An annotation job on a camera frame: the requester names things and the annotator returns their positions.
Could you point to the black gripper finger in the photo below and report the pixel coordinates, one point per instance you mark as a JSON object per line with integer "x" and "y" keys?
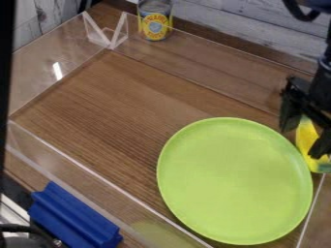
{"x": 290, "y": 114}
{"x": 322, "y": 145}

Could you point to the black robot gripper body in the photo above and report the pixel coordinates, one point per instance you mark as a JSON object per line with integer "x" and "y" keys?
{"x": 298, "y": 90}

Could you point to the yellow toy banana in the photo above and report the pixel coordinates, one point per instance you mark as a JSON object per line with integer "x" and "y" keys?
{"x": 304, "y": 139}

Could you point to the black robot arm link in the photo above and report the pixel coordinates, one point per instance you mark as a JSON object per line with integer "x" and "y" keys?
{"x": 7, "y": 36}

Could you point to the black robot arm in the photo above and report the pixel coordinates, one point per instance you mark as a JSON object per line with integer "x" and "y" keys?
{"x": 320, "y": 82}

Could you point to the green round plate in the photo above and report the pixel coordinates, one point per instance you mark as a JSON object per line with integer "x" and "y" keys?
{"x": 234, "y": 181}

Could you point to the yellow labelled tin can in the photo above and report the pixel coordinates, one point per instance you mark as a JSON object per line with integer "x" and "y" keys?
{"x": 155, "y": 19}

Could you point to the blue plastic clamp block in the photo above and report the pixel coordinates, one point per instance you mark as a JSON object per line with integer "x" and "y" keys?
{"x": 71, "y": 220}

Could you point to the clear acrylic barrier wall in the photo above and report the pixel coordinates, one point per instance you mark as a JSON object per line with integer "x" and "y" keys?
{"x": 92, "y": 111}

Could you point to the clear acrylic corner bracket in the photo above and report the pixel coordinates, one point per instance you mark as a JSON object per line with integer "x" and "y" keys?
{"x": 108, "y": 38}

